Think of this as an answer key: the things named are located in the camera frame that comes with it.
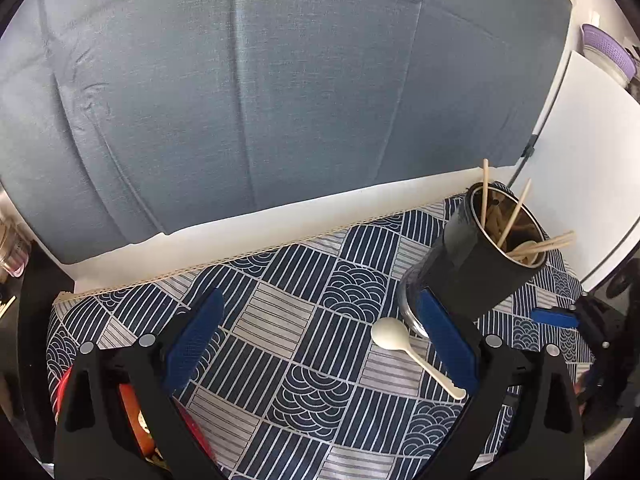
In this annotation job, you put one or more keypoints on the white foam board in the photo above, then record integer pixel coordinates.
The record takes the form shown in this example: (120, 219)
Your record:
(585, 171)

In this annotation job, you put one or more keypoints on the black backdrop clip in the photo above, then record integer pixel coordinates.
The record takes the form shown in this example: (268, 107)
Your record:
(529, 149)

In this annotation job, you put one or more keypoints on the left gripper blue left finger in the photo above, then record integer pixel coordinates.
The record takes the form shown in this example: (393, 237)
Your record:
(93, 439)

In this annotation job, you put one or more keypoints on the pink jar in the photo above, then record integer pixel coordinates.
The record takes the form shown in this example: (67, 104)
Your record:
(14, 250)

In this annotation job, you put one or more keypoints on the red bowl of fruit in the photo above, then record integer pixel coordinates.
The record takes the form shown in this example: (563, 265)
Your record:
(137, 422)

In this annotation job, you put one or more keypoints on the black cylindrical utensil holder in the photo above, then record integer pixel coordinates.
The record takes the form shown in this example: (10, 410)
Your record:
(465, 269)

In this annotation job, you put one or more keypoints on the blue patterned tablecloth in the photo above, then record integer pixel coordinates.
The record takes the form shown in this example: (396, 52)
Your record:
(292, 386)

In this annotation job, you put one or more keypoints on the grey-blue backdrop cloth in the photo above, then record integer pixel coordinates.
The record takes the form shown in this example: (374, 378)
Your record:
(123, 119)

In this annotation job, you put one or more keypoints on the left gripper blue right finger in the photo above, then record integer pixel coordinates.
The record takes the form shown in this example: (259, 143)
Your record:
(544, 439)

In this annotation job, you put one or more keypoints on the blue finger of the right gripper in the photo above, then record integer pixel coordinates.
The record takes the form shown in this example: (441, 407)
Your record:
(557, 317)

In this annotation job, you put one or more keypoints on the plain white ceramic spoon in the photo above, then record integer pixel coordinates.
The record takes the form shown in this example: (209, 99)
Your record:
(391, 334)

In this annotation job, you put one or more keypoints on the purple lidded container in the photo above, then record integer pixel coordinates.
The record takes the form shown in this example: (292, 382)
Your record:
(605, 52)

